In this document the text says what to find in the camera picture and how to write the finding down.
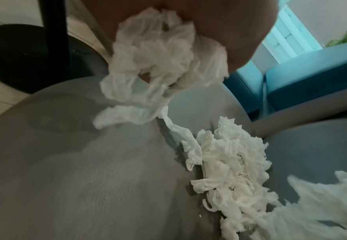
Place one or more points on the white tissue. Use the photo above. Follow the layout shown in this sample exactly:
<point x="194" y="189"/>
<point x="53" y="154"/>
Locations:
<point x="155" y="51"/>
<point x="324" y="206"/>

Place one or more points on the person's left hand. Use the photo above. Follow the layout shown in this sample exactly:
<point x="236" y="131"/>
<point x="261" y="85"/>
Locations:
<point x="235" y="28"/>

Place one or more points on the window with white blinds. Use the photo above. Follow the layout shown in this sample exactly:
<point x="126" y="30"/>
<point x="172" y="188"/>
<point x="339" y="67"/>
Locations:
<point x="292" y="35"/>

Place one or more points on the black pedestal table base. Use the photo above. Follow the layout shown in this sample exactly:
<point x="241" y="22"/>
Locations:
<point x="19" y="54"/>

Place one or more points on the blue sofa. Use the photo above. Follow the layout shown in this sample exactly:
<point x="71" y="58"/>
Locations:
<point x="310" y="77"/>

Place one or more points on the pile of white tissue shreds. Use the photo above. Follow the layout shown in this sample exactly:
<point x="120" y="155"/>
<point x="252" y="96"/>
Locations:
<point x="232" y="164"/>

